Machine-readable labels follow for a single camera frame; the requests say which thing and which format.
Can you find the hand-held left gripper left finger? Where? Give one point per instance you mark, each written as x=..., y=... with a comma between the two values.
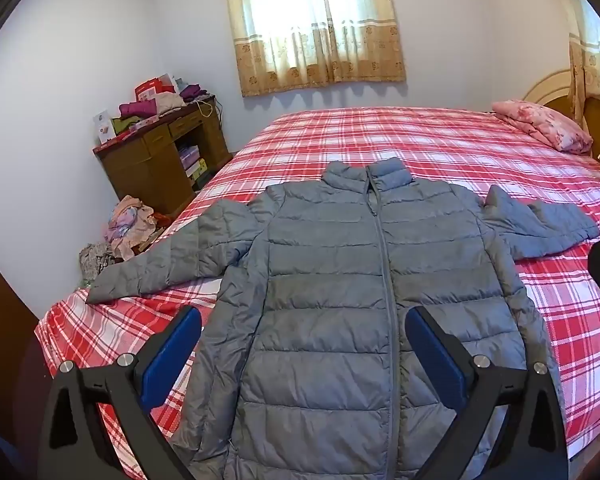
x=172, y=360

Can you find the pink floral pillow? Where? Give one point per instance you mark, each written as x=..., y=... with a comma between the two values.
x=545, y=122

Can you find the purple folded clothes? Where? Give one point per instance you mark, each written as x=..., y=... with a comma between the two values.
x=192, y=91

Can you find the bed with red plaid sheet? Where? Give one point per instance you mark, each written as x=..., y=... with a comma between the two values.
x=430, y=135

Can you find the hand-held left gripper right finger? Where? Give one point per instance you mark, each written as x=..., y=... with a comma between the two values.
x=437, y=360

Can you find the magenta folded clothes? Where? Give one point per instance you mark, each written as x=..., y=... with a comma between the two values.
x=137, y=108

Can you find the white printed box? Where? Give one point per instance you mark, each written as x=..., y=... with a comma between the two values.
x=103, y=128

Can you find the grey puffer jacket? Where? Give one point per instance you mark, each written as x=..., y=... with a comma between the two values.
x=325, y=290

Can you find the red and white box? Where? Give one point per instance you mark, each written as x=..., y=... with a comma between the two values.
x=150, y=89

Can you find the beige side curtain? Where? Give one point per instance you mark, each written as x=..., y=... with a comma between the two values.
x=592, y=60

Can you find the wooden arched headboard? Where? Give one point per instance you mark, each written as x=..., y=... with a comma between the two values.
x=575, y=100

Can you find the beige patterned window curtain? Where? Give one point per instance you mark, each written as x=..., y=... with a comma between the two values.
x=315, y=25

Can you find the stack of boxes in desk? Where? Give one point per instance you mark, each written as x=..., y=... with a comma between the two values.
x=192, y=161

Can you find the pile of pastel clothes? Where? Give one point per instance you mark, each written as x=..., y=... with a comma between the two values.
x=125, y=232

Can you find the brown wooden desk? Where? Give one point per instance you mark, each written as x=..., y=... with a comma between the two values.
x=145, y=165

